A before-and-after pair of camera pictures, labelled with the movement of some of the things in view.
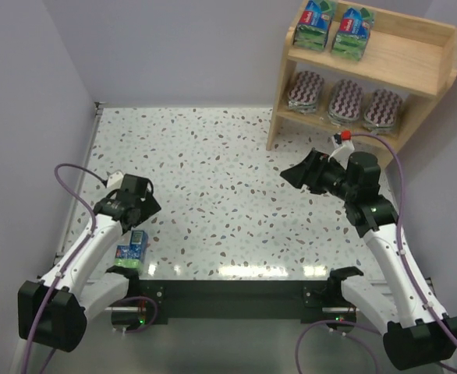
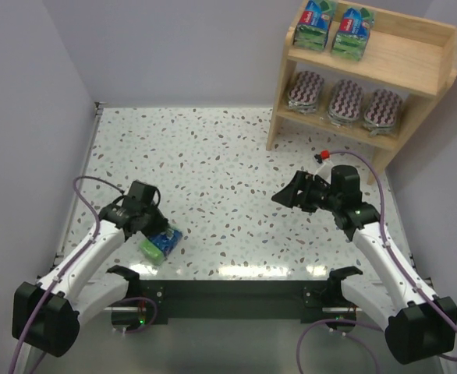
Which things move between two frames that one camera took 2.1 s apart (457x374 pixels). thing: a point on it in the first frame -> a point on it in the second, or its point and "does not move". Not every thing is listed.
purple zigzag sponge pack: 303,95 does not move
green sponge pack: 132,255 -> 159,247
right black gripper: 311,171 -> 306,193
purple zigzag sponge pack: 346,103 does not move
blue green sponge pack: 352,35 does not move
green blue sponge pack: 313,26 does not move
